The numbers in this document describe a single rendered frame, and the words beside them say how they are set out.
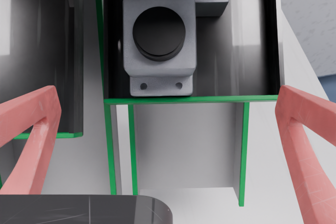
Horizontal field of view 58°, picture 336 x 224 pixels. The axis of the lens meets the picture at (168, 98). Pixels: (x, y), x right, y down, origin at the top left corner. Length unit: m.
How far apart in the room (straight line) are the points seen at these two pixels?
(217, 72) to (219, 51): 0.02
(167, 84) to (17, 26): 0.13
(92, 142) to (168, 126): 0.09
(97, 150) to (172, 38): 0.23
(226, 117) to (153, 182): 0.13
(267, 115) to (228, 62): 0.39
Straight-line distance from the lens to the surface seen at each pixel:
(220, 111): 0.38
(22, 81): 0.25
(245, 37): 0.25
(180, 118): 0.38
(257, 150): 0.59
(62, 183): 0.41
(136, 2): 0.19
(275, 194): 0.58
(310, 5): 1.16
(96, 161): 0.39
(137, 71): 0.18
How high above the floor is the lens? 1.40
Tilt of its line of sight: 60 degrees down
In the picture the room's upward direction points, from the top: 1 degrees counter-clockwise
